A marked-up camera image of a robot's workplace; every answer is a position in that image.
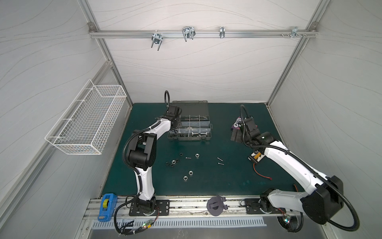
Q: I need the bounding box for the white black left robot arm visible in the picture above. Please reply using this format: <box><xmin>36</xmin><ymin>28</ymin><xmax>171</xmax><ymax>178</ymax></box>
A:
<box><xmin>122</xmin><ymin>105</ymin><xmax>182</xmax><ymax>211</ymax></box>

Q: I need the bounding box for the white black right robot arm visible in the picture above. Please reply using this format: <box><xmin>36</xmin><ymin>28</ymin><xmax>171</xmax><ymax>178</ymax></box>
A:
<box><xmin>231</xmin><ymin>117</ymin><xmax>360</xmax><ymax>233</ymax></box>

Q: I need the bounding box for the purple Fox's candy bag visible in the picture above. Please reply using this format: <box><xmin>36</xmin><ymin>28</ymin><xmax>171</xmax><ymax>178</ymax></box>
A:
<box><xmin>231</xmin><ymin>117</ymin><xmax>242</xmax><ymax>130</ymax></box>

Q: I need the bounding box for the grey plastic organizer box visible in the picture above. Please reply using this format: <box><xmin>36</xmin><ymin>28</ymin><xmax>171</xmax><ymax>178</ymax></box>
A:
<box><xmin>167</xmin><ymin>101</ymin><xmax>212</xmax><ymax>141</ymax></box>

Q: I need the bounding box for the metal u-bolt clamp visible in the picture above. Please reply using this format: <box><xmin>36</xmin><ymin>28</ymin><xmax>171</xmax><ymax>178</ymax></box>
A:
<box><xmin>182</xmin><ymin>26</ymin><xmax>196</xmax><ymax>42</ymax></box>
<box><xmin>151</xmin><ymin>33</ymin><xmax>163</xmax><ymax>51</ymax></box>

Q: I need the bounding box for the black round cap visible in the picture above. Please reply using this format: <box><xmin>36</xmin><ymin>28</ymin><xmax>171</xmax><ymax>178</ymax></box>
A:
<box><xmin>207</xmin><ymin>196</ymin><xmax>228</xmax><ymax>217</ymax></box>

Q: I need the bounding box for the blue tape dispenser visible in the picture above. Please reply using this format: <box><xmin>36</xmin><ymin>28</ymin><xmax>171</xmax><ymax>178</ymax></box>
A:
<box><xmin>97</xmin><ymin>193</ymin><xmax>118</xmax><ymax>222</ymax></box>

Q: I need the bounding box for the red black wire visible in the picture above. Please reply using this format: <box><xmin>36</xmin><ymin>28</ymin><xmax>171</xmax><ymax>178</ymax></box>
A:
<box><xmin>253</xmin><ymin>162</ymin><xmax>273</xmax><ymax>181</ymax></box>

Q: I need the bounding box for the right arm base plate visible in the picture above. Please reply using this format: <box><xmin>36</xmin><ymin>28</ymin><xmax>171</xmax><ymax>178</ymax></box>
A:
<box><xmin>239</xmin><ymin>198</ymin><xmax>282</xmax><ymax>215</ymax></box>

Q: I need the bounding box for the white wire basket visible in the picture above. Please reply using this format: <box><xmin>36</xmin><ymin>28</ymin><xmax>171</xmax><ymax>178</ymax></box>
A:
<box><xmin>45</xmin><ymin>80</ymin><xmax>126</xmax><ymax>155</ymax></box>

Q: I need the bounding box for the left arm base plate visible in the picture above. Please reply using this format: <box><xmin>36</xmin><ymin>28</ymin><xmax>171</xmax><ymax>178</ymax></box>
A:
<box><xmin>129</xmin><ymin>199</ymin><xmax>170</xmax><ymax>216</ymax></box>

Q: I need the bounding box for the metal bracket clip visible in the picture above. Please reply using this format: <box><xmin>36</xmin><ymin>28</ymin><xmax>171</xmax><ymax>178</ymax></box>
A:
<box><xmin>219</xmin><ymin>26</ymin><xmax>225</xmax><ymax>39</ymax></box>

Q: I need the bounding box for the metal bracket with screws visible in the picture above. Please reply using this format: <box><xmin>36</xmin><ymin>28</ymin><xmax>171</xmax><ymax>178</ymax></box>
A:
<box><xmin>280</xmin><ymin>27</ymin><xmax>307</xmax><ymax>39</ymax></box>

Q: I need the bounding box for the aluminium crossbar rail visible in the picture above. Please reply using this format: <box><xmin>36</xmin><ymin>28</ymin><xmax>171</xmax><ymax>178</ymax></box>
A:
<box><xmin>90</xmin><ymin>29</ymin><xmax>318</xmax><ymax>39</ymax></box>

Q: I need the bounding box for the white slotted cable duct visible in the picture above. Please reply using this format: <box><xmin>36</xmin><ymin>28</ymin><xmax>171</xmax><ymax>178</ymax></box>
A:
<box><xmin>92</xmin><ymin>217</ymin><xmax>267</xmax><ymax>230</ymax></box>

